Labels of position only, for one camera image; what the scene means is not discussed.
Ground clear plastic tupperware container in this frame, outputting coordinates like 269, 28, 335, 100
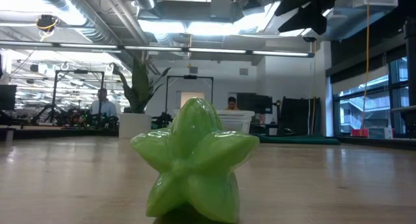
215, 109, 256, 135

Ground black monitor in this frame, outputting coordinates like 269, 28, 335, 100
0, 84, 18, 112
235, 92, 274, 116

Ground black upright panel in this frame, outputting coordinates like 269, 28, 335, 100
279, 96, 322, 136

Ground person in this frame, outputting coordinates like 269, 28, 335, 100
89, 87, 118, 119
226, 95, 241, 112

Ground red box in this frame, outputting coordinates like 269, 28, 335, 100
350, 128, 371, 138

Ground white box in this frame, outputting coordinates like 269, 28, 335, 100
368, 126, 395, 140

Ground long ceiling light bar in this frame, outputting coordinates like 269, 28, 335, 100
0, 39, 316, 59

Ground green plastic starfruit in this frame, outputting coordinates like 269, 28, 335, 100
130, 97, 261, 224

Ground green plant in white pot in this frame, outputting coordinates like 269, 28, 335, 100
111, 57, 172, 140

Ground black background robot arms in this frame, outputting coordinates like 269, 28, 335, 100
30, 105, 120, 131

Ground yellow hanging cord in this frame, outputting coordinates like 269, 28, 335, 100
361, 0, 372, 131

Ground black metal gantry frame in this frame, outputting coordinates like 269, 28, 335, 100
52, 69, 106, 121
164, 74, 215, 118

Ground black ceiling cable reel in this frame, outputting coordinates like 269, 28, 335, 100
35, 14, 60, 34

